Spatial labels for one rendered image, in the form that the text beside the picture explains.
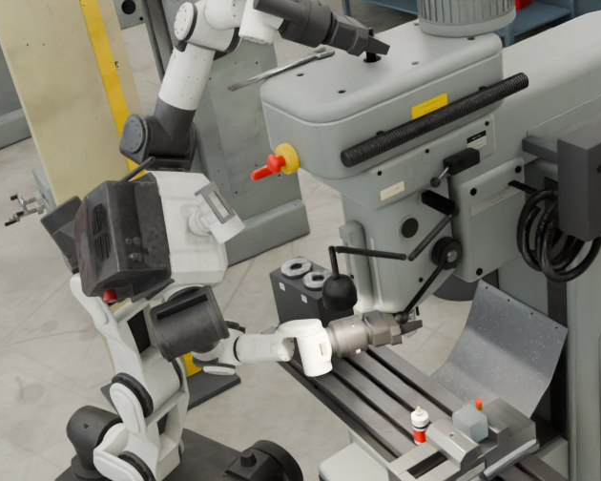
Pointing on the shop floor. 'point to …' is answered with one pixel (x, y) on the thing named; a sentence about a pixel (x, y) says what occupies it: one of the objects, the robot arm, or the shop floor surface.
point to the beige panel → (79, 111)
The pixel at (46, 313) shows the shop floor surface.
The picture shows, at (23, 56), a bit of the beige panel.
